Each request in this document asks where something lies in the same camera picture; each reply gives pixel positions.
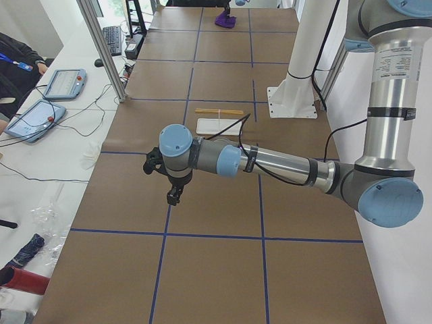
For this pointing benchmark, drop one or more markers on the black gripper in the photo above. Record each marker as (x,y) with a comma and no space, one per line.
(177,182)

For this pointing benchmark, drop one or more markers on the purple towel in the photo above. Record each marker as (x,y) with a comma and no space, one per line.
(225,20)

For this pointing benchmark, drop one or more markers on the white wooden towel rack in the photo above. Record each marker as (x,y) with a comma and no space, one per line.
(224,122)

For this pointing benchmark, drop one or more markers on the clear plastic wrap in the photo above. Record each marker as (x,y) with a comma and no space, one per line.
(52,228)

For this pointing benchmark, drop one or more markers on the black computer box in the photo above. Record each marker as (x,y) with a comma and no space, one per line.
(134,46)

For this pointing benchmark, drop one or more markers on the upper blue teach pendant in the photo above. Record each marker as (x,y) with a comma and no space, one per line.
(65,85)

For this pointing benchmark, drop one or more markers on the blue teach pendant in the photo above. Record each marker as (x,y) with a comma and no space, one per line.
(36,121)
(65,85)

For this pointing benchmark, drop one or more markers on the dark blue folded umbrella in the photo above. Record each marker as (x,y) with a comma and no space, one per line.
(27,252)

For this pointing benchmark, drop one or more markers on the lower blue teach pendant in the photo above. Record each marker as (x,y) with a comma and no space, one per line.
(36,121)

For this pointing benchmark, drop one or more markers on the black keyboard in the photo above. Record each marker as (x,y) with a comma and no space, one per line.
(113,38)

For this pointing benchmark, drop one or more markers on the red cylinder bottle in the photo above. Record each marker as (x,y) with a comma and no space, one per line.
(23,280)

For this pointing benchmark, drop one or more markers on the person in black jacket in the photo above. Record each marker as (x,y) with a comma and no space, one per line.
(21,70)

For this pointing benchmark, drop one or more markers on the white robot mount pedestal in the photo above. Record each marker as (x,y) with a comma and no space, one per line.
(294,97)

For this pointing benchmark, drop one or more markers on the aluminium frame post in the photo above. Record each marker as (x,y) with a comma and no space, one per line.
(90,17)

